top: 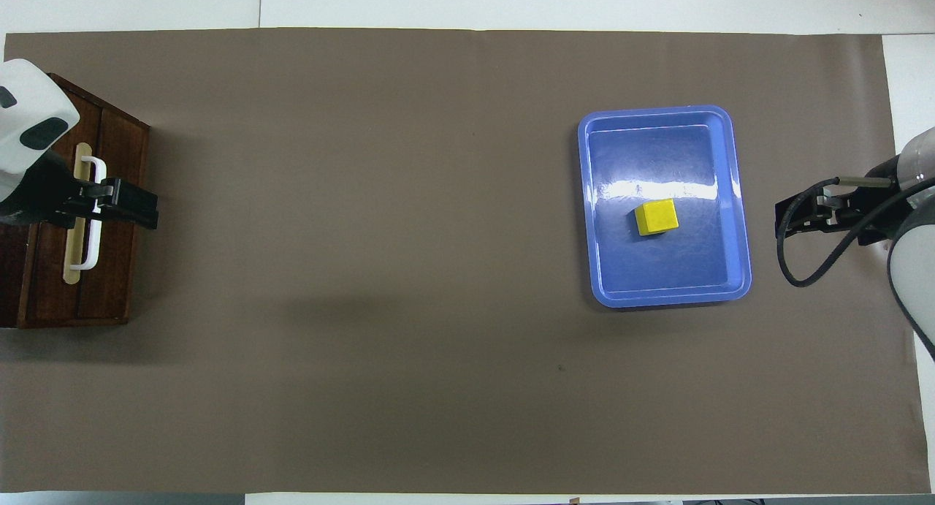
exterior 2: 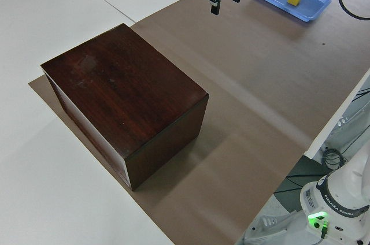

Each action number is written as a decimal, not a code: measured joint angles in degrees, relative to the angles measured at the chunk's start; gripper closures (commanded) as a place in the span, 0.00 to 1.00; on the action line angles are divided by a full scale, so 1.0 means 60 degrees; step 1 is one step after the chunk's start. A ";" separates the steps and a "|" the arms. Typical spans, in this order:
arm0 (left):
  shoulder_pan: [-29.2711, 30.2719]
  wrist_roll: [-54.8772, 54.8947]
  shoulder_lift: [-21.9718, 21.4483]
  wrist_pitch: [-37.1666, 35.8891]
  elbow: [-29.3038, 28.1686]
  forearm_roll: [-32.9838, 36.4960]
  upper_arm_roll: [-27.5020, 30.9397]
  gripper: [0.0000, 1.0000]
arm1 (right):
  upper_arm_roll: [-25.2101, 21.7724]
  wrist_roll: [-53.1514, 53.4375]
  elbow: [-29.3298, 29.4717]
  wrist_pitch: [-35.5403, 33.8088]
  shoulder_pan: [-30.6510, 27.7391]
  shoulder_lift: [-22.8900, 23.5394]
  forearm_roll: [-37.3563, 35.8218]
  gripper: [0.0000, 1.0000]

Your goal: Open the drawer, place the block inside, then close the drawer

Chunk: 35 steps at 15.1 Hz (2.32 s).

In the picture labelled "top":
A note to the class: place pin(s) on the brown table mat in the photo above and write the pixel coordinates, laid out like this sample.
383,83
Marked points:
365,234

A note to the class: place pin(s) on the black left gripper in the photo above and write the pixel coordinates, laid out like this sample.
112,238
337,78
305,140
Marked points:
51,198

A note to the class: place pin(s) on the yellow cube block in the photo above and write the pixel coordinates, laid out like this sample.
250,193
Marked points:
656,217

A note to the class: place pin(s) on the blue plastic tray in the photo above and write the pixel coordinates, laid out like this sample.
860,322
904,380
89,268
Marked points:
657,271

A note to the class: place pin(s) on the dark wooden drawer cabinet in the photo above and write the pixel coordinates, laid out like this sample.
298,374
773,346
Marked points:
11,286

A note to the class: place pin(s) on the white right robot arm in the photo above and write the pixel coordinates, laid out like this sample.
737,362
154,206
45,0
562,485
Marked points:
913,256

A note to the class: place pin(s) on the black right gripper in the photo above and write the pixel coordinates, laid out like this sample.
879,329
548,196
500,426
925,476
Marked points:
873,205

